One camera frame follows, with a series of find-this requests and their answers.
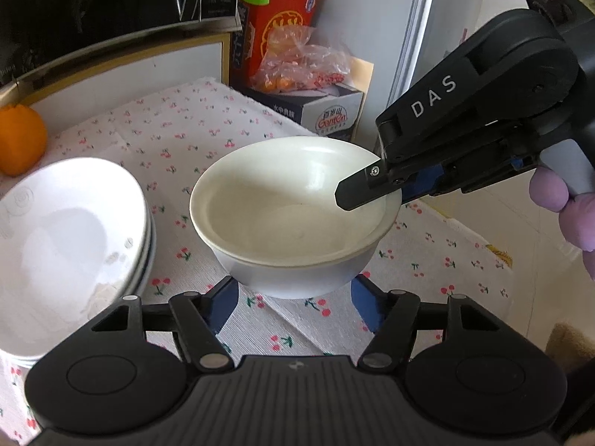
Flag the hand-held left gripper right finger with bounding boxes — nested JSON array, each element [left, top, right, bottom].
[[351, 274, 500, 373]]

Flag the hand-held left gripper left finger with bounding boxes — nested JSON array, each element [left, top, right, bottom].
[[90, 275, 240, 373]]

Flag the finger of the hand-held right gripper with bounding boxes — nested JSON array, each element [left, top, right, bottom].
[[335, 37, 535, 211], [402, 125, 540, 204]]

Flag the white round bowl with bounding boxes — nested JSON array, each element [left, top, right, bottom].
[[211, 237, 377, 299]]

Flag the white swirl-pattern plate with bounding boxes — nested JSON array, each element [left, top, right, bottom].
[[0, 158, 150, 365]]

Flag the person's right hand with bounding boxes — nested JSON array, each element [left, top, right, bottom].
[[529, 167, 595, 282]]

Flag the tan paper envelope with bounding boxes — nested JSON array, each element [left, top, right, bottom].
[[346, 56, 375, 98]]

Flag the white refrigerator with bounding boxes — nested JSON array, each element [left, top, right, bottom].
[[321, 0, 526, 145]]

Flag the blue and white carton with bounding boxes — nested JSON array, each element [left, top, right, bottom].
[[246, 81, 366, 142]]

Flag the clear bag of orange snacks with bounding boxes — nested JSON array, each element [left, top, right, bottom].
[[251, 25, 351, 98]]

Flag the cherry print tablecloth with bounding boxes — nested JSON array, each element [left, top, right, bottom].
[[0, 79, 559, 428]]

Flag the red cardboard box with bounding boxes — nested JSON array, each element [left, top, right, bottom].
[[230, 0, 326, 98]]

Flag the white gold-framed board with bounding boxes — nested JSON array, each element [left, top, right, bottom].
[[14, 32, 233, 117]]

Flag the large orange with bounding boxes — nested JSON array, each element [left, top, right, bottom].
[[0, 104, 48, 177]]

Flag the black microwave oven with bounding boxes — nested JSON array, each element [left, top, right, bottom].
[[0, 0, 242, 89]]

